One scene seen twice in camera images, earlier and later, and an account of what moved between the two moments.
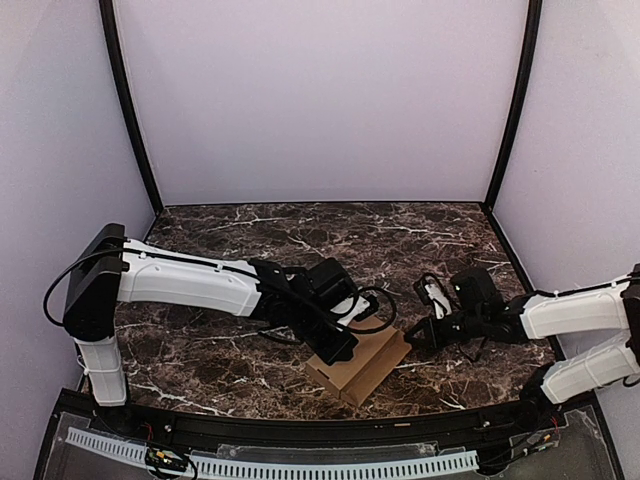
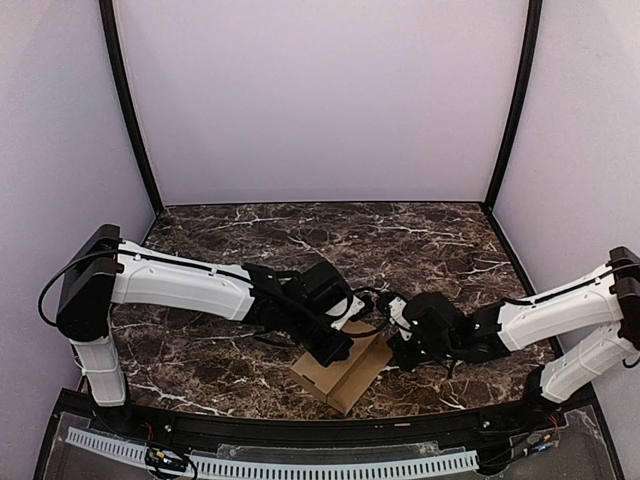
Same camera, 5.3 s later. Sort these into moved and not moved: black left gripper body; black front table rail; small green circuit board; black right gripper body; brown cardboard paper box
Moved: black right gripper body; brown cardboard paper box
Not moved: black front table rail; black left gripper body; small green circuit board
